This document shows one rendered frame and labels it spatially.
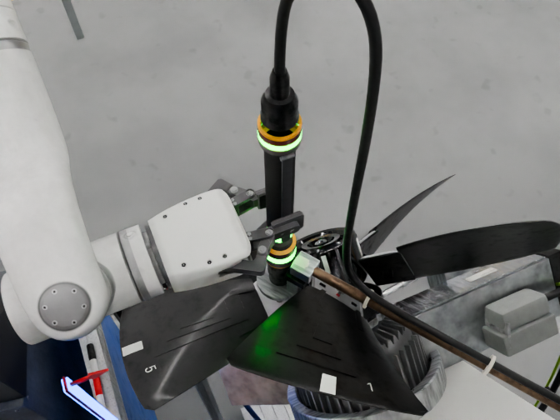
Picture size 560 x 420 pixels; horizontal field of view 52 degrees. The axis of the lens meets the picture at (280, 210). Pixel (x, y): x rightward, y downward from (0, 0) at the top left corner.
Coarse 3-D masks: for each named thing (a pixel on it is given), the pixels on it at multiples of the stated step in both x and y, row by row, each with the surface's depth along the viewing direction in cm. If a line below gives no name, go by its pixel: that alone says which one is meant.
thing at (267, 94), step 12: (276, 84) 49; (288, 84) 50; (264, 96) 51; (276, 96) 50; (288, 96) 51; (264, 108) 51; (276, 108) 51; (288, 108) 51; (264, 120) 53; (276, 120) 52; (288, 120) 52; (276, 276) 81
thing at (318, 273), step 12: (324, 276) 76; (336, 288) 75; (348, 288) 75; (360, 300) 74; (372, 300) 74; (384, 312) 73; (408, 324) 72; (432, 336) 71; (444, 348) 71; (456, 348) 70; (468, 360) 70; (492, 372) 69; (516, 384) 68; (540, 396) 68
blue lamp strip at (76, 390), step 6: (66, 378) 85; (72, 390) 86; (78, 390) 89; (78, 396) 88; (84, 396) 92; (90, 402) 94; (96, 402) 98; (96, 408) 96; (102, 408) 102; (102, 414) 100; (108, 414) 105
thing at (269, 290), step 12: (300, 252) 77; (312, 264) 76; (264, 276) 85; (288, 276) 78; (300, 276) 77; (312, 276) 77; (264, 288) 84; (276, 288) 84; (288, 288) 82; (300, 288) 83; (276, 300) 84
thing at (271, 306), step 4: (256, 284) 94; (256, 288) 93; (260, 292) 93; (260, 296) 93; (264, 296) 93; (264, 300) 92; (268, 300) 92; (272, 300) 92; (264, 304) 92; (268, 304) 92; (272, 304) 92; (276, 304) 92; (280, 304) 92; (268, 308) 91; (272, 308) 91; (276, 308) 91; (268, 312) 91; (272, 312) 91; (268, 316) 91
